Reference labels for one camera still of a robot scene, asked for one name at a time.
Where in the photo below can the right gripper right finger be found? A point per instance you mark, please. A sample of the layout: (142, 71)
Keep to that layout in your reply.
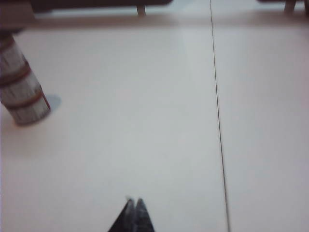
(143, 220)

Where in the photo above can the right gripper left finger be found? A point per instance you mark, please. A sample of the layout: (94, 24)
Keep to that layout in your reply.
(126, 220)

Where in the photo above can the white divider panel foot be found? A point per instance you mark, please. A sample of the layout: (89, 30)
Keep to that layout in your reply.
(141, 10)

